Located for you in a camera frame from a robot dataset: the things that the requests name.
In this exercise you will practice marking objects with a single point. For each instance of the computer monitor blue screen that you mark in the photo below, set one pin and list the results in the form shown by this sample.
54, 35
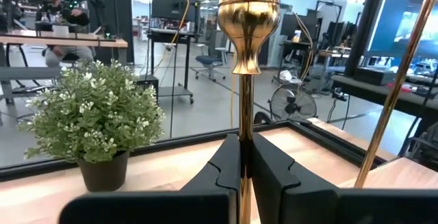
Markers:
400, 18

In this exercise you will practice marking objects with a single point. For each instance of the grey desk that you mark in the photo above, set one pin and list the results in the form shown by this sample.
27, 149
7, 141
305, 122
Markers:
369, 92

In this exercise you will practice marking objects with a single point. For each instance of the black partition screen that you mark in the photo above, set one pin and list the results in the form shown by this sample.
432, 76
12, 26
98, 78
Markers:
113, 11

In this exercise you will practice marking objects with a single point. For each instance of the black monitor on cart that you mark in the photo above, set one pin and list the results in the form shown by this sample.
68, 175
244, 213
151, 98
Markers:
171, 3

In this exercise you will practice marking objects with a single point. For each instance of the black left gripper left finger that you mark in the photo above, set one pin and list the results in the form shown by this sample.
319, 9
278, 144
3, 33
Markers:
219, 179

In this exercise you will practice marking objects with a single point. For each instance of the black mini computer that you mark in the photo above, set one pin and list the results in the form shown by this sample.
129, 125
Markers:
373, 76

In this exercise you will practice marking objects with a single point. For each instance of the wooden background table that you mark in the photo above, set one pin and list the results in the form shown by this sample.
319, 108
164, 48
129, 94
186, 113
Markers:
85, 40

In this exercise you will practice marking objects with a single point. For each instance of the black stand pole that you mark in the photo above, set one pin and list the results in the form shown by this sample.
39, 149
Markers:
366, 28

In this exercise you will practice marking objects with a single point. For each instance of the black background monitor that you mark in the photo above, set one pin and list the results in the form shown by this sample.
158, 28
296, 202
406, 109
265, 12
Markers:
291, 25

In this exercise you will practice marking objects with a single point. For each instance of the black floor fan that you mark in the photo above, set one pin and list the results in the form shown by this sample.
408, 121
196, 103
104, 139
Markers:
292, 105

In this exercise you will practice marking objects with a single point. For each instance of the short gold candlestick holder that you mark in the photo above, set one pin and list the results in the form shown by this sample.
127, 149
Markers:
248, 22

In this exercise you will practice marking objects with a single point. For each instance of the artificial plant in black pot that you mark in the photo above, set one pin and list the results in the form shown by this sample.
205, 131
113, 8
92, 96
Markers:
92, 114

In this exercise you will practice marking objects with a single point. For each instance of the tall gold candlestick holder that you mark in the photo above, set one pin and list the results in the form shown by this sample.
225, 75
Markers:
398, 80

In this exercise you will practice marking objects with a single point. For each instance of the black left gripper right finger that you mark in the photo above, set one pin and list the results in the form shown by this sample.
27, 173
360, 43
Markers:
273, 183

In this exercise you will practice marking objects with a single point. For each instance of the blue office chair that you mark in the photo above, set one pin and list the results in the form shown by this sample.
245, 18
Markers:
208, 59

